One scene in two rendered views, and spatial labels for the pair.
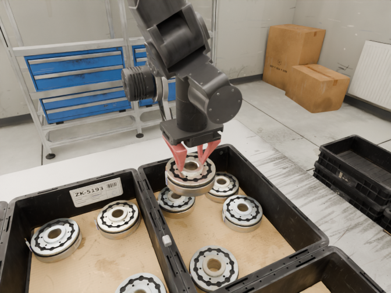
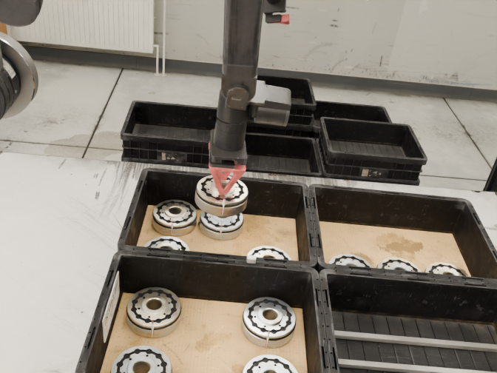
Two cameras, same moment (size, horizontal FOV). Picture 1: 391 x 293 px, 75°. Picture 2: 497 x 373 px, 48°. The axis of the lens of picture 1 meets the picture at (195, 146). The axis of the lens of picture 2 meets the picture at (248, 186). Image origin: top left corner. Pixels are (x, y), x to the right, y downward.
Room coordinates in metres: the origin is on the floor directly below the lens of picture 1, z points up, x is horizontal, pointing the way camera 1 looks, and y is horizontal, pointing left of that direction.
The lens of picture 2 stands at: (0.04, 0.83, 1.67)
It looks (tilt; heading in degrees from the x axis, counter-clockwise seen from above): 34 degrees down; 291
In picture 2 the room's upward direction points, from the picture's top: 7 degrees clockwise
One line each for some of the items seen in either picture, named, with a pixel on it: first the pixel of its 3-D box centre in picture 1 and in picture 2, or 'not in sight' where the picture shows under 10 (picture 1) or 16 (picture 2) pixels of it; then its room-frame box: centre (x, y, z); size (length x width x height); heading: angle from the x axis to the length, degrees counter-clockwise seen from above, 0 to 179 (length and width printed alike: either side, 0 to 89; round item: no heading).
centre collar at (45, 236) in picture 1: (54, 233); (141, 368); (0.38, 0.33, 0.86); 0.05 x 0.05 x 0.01
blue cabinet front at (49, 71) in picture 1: (84, 85); not in sight; (2.08, 0.93, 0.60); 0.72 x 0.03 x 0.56; 116
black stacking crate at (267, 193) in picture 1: (217, 215); (220, 234); (0.44, -0.05, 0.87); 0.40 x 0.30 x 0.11; 24
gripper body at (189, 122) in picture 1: (192, 114); (229, 135); (0.41, 0.01, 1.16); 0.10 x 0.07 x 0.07; 119
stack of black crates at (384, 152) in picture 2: not in sight; (359, 182); (0.33, -1.25, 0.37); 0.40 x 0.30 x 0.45; 26
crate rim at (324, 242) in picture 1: (218, 201); (221, 216); (0.44, -0.05, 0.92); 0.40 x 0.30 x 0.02; 24
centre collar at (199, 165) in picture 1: (191, 166); (222, 187); (0.41, 0.01, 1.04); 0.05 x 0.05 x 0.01
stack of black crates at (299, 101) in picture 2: not in sight; (265, 129); (0.87, -1.43, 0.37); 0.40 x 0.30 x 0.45; 26
